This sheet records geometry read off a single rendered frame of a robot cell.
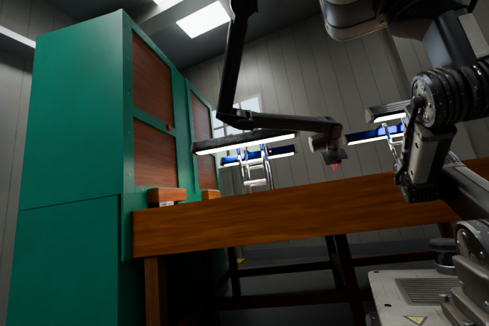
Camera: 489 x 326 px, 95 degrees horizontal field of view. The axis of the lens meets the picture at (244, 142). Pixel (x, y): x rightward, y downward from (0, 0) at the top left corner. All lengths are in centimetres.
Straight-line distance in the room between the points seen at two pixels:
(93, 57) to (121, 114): 39
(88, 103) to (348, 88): 274
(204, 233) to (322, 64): 282
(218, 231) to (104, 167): 57
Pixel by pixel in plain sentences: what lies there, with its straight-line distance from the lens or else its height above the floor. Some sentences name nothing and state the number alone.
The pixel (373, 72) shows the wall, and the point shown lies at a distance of 328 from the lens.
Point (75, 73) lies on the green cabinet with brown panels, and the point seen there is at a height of 148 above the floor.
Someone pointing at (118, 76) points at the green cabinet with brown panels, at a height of 139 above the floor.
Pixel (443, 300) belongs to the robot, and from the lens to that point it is 66.
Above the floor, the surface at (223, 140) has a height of 108.
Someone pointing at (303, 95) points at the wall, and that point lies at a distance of 320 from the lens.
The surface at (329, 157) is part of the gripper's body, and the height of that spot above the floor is 87.
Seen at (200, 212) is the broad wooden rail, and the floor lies 72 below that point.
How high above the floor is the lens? 74
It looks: 14 degrees up
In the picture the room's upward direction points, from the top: 8 degrees counter-clockwise
